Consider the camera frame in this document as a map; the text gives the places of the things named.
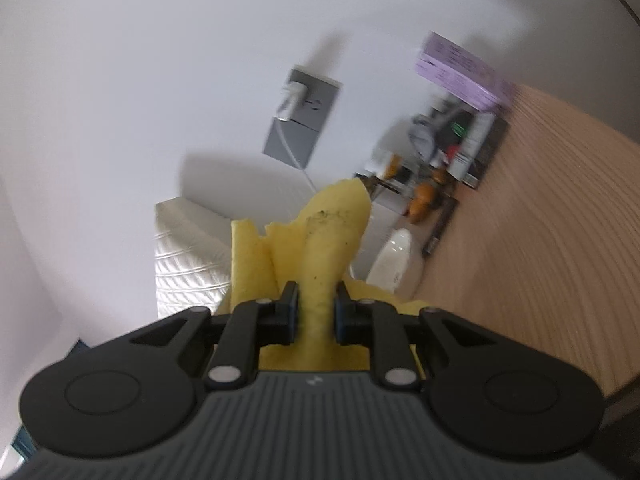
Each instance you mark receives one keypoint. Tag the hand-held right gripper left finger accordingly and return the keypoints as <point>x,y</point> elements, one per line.
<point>292,314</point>

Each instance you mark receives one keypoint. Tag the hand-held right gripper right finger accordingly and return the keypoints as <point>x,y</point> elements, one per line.
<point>339,316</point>

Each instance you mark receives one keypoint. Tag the yellow cleaning cloth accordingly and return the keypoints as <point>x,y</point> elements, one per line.
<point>320,255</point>

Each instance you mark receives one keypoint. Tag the white bottle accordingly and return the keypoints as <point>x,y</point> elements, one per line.
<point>390,262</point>

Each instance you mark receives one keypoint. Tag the dark slim remote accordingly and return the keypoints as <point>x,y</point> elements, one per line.
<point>439,227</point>

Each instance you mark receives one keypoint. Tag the wooden headboard panel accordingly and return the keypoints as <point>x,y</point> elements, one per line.
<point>540,250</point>

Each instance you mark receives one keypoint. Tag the white plug charger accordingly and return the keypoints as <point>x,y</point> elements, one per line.
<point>290,100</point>

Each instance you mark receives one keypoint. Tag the black flat box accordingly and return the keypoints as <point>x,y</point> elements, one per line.
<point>482,147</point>

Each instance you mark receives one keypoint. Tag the purple box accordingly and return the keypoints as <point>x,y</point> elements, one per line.
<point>462,71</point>

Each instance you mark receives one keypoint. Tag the grey wall socket plate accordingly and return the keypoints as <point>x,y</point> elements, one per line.
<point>302,117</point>

